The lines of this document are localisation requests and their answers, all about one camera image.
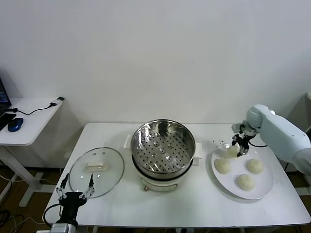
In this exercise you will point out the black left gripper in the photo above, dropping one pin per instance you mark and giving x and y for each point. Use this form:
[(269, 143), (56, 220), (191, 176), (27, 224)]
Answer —
[(70, 206)]

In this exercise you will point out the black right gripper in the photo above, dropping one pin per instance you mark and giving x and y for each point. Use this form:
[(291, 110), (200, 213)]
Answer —
[(243, 140)]

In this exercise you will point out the white steamed baozi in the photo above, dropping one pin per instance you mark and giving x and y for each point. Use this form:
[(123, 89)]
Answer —
[(222, 166), (255, 166), (246, 182), (230, 152)]

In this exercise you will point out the light blue right robot arm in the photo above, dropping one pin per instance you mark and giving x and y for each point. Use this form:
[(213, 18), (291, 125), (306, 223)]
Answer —
[(279, 131)]

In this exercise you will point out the stainless steel steamer basket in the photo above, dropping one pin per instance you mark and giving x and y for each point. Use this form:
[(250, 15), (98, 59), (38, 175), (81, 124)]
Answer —
[(162, 148)]

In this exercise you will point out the glass pot lid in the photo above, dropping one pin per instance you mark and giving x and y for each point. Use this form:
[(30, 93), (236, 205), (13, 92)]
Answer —
[(97, 179)]

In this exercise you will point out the white oval plate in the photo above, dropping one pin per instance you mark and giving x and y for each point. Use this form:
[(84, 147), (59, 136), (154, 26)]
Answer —
[(243, 194)]

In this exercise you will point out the light grey side furniture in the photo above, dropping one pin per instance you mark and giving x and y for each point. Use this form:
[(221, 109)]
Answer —
[(302, 106)]

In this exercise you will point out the white side desk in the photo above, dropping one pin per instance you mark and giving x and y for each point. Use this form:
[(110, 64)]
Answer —
[(31, 126)]

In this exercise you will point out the white electric cooker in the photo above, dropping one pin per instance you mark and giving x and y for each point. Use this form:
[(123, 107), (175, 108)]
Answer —
[(160, 182)]

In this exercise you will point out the blue computer mouse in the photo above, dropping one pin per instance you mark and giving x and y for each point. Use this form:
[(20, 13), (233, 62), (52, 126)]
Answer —
[(15, 124)]

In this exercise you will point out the black laptop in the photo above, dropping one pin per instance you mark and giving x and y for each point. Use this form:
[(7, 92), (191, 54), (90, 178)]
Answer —
[(4, 97)]

